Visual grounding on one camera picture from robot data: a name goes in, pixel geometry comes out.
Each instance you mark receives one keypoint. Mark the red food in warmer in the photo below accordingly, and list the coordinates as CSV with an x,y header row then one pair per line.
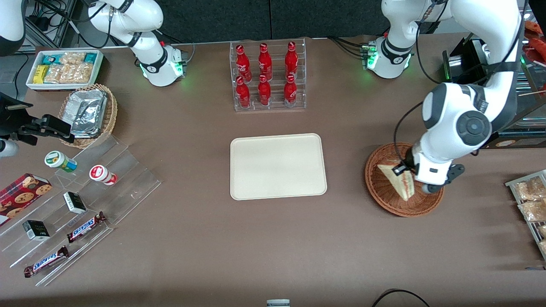
x,y
538,44

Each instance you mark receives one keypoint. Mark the teal snack packet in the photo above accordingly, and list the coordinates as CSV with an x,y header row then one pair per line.
x,y
90,58
50,59

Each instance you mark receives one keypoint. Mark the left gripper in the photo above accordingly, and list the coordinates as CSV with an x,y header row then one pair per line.
x,y
408,162

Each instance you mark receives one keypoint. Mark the Snickers bar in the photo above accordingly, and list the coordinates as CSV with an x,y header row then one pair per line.
x,y
46,261
85,227

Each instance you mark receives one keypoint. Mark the red cookie box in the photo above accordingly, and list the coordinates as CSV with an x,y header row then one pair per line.
x,y
21,196

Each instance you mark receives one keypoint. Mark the green lid cup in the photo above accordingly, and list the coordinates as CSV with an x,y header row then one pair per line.
x,y
57,160

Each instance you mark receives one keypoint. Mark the triangle sandwich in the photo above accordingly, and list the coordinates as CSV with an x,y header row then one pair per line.
x,y
396,183

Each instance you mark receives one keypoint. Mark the clear pastry bag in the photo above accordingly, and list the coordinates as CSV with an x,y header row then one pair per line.
x,y
543,247
531,189
535,211
542,231

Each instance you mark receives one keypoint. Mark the small black box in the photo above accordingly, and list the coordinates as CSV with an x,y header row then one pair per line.
x,y
74,202
36,230

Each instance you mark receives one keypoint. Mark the light wicker basket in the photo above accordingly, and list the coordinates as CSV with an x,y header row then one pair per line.
x,y
111,115

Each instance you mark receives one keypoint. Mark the cream plastic tray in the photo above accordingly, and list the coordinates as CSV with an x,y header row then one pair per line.
x,y
277,166

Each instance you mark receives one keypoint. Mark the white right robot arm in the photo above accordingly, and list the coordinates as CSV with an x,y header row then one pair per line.
x,y
145,21

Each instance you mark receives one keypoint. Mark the small grey device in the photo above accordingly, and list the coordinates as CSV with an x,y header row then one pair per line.
x,y
278,303

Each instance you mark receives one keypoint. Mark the white rectangular snack bin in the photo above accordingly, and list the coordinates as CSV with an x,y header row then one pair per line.
x,y
99,64

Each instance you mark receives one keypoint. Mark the clear bag of nuts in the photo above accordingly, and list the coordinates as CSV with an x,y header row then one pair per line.
x,y
81,72
72,58
57,73

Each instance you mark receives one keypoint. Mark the black food warmer machine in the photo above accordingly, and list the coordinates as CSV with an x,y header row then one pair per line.
x,y
469,59

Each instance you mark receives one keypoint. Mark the clear acrylic stepped stand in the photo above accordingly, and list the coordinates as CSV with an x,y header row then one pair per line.
x,y
128,170

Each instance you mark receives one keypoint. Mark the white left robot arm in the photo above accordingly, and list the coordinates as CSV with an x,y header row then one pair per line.
x,y
469,123

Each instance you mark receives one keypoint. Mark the red lid cup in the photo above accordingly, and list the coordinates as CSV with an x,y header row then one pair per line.
x,y
100,173

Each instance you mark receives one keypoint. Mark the aluminium frame structure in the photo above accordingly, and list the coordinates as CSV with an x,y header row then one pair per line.
x,y
64,25

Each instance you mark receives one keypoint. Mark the clear acrylic bottle rack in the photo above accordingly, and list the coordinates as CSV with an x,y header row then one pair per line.
x,y
277,106

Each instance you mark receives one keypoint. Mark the round brown wicker basket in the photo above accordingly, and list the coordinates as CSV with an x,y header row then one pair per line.
x,y
384,194

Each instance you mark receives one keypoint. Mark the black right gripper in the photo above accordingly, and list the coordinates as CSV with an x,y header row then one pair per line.
x,y
13,120

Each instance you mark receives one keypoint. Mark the red cola bottle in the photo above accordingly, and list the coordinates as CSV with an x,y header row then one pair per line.
x,y
290,91
265,64
291,62
243,94
264,91
243,64

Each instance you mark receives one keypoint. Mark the silver foil pack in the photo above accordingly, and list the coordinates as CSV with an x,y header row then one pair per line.
x,y
87,117
85,96

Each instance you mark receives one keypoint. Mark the yellow snack packet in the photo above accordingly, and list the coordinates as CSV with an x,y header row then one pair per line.
x,y
41,73

